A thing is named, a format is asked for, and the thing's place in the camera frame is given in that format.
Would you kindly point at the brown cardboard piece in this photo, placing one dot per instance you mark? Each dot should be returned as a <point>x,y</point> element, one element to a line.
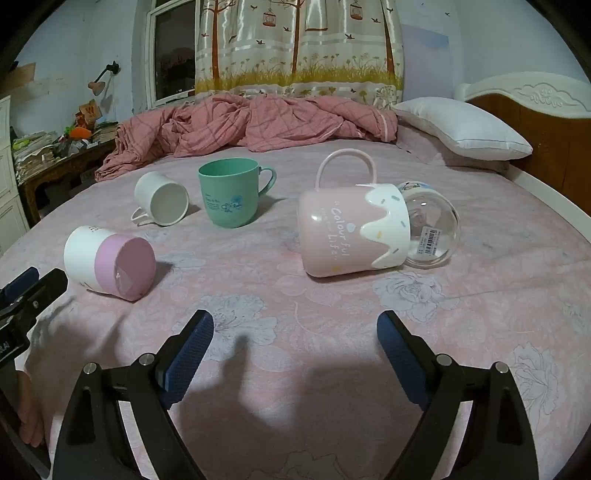
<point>22,76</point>

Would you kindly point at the pink floral bed sheet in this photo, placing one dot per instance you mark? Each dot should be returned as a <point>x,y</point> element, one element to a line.
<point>286,314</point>

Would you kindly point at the orange printed box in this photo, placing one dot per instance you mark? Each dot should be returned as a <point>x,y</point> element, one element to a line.
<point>88,113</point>

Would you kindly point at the person's left hand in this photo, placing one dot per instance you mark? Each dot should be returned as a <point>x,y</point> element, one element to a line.
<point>31,415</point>

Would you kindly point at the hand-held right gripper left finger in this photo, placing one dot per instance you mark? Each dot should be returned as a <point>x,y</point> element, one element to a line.
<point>189,360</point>

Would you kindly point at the orange toy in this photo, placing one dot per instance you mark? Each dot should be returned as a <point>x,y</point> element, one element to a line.
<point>81,132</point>

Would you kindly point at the stack of papers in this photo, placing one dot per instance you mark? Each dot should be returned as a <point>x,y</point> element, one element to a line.
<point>32,147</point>

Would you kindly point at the wall lamp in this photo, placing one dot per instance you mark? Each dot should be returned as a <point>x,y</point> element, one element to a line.
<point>97,86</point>

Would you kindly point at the printed tree curtain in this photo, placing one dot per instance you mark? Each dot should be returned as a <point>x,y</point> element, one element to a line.
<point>300,50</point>

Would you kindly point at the clear glass cup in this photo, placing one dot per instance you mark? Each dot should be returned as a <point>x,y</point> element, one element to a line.
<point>436,214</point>

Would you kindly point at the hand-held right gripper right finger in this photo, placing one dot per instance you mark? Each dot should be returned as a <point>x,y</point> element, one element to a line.
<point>401,360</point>

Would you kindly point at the wooden desk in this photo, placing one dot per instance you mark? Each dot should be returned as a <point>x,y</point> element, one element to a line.
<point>55,173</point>

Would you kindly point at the white and wood headboard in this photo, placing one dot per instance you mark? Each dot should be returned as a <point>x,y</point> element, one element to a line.
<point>554,134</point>

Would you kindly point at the white cabinet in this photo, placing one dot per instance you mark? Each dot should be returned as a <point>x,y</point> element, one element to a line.
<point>9,184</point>

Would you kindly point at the white framed window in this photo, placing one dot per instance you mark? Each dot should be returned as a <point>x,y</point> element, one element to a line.
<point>173,50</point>

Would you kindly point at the pink mug with white rim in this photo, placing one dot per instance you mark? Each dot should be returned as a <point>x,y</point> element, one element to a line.
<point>332,230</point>

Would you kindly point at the white and pink cup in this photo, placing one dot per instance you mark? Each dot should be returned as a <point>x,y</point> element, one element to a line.
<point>83,254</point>

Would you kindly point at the white pillow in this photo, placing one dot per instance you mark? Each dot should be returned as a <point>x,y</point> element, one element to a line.
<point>457,127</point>

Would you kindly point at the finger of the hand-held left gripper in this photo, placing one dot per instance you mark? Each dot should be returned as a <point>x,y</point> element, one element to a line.
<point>46,287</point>
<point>23,279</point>

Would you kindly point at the pink checked quilt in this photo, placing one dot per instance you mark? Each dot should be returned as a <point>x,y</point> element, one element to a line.
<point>277,124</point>

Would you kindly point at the white bed frame rail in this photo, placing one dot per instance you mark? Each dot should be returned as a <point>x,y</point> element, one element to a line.
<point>549,201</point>

